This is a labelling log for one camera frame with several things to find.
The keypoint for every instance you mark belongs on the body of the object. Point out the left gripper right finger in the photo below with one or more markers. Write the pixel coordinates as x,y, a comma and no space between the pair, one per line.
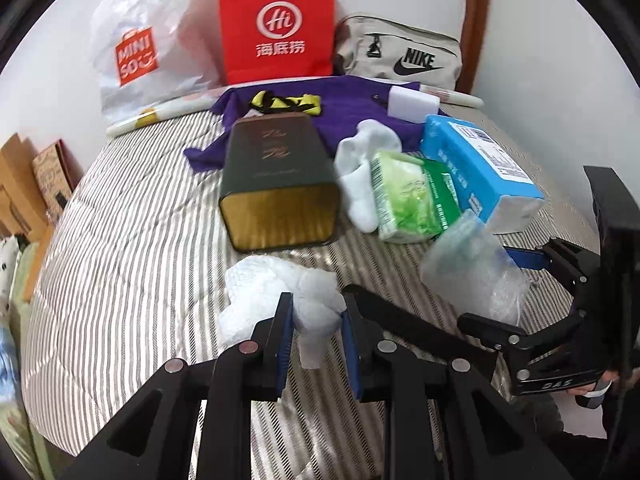
442,418

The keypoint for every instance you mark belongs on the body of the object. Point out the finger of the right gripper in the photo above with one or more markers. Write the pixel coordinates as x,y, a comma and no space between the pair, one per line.
568,263
494,334

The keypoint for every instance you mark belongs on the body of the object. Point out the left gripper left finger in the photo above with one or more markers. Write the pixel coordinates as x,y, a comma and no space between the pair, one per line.
193,421

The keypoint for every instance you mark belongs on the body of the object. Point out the clear foam net sleeve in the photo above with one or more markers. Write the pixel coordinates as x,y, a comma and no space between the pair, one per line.
468,267

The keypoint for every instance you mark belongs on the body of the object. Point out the green tissue pack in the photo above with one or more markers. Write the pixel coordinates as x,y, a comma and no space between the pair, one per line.
414,197

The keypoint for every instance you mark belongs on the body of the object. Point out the white sponge block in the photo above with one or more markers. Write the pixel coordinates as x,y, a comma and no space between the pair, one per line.
411,105

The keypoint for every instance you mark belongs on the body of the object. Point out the white sock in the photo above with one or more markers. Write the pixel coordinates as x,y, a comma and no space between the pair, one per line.
352,165

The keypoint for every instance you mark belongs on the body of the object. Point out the yellow black pouch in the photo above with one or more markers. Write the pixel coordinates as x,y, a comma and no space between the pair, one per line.
266,102

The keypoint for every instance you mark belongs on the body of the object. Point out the person's right hand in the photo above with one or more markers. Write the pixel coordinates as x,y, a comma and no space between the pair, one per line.
591,395

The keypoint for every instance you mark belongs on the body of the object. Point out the blue white carton box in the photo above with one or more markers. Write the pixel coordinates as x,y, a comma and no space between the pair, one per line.
488,181

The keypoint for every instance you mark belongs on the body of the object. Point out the green bed sheet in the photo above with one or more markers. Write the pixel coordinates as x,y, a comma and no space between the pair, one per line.
25,442

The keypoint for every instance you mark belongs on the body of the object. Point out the colourful floral quilt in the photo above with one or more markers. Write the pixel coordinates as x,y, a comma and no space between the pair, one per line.
10,381

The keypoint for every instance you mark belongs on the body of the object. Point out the rolled patterned mat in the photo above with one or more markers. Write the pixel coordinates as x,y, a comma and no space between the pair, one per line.
196,102

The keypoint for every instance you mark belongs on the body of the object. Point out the dark green gold box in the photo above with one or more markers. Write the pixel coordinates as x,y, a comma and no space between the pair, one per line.
278,188

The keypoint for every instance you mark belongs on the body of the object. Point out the white spotted pillow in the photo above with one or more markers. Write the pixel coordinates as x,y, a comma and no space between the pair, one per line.
9,250

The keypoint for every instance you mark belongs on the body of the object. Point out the wooden headboard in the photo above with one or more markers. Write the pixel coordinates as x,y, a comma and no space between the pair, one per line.
23,210

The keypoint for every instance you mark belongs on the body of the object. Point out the purple towel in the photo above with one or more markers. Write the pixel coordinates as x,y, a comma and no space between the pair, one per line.
335,105

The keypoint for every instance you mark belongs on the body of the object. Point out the grey Nike bag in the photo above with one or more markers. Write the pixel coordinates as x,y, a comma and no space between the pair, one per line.
372,47

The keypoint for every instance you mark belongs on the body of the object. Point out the red Haidilao paper bag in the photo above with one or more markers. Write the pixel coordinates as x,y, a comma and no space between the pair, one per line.
272,39

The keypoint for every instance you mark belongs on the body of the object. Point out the white Miniso plastic bag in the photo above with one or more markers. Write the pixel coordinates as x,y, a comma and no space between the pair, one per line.
146,52

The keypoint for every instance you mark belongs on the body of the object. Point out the brown wooden door frame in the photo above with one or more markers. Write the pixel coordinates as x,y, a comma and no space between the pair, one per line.
471,42

